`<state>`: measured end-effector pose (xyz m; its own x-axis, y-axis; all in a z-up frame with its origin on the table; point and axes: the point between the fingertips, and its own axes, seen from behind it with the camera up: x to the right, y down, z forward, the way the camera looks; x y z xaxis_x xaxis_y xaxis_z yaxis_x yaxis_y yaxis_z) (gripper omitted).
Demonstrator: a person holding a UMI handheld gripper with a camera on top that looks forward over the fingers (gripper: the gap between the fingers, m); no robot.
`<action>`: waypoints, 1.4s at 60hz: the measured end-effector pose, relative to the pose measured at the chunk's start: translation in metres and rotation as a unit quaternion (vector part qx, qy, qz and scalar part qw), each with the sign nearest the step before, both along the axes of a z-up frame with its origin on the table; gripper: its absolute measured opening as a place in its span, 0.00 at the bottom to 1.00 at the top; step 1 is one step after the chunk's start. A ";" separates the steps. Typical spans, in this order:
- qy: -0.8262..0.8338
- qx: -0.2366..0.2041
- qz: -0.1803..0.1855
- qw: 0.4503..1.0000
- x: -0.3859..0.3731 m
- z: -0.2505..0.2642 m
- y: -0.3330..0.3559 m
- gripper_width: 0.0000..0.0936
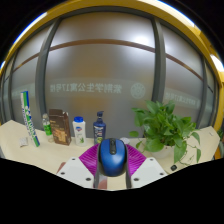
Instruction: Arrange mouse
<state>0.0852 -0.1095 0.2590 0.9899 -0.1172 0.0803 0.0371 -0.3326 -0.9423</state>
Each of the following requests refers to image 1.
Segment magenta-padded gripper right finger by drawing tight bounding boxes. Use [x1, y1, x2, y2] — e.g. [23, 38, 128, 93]
[124, 143, 168, 190]

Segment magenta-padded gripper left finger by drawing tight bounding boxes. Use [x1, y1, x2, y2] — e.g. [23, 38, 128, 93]
[56, 143, 101, 190]

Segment blue computer mouse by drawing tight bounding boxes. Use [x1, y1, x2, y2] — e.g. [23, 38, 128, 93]
[97, 137, 128, 178]

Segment small white jar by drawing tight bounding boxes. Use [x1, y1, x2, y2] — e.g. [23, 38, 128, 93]
[119, 136, 131, 145]

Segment white bottle with blue cap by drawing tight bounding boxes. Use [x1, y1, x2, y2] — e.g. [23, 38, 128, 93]
[72, 116, 87, 148]

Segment green plant in white pot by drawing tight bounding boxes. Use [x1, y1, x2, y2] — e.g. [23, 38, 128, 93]
[129, 99, 202, 167]

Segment dark blue pump bottle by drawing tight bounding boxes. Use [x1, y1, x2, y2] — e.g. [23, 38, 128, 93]
[92, 110, 107, 145]

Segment brown carton box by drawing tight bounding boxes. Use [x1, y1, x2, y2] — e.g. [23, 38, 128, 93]
[48, 108, 73, 146]

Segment clear bottle with green label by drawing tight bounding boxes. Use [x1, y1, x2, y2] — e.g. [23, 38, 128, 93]
[41, 113, 54, 143]

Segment small white packet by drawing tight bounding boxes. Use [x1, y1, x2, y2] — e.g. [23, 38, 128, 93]
[18, 136, 30, 148]

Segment white and green tube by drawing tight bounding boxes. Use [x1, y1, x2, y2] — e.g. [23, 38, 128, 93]
[20, 90, 41, 148]

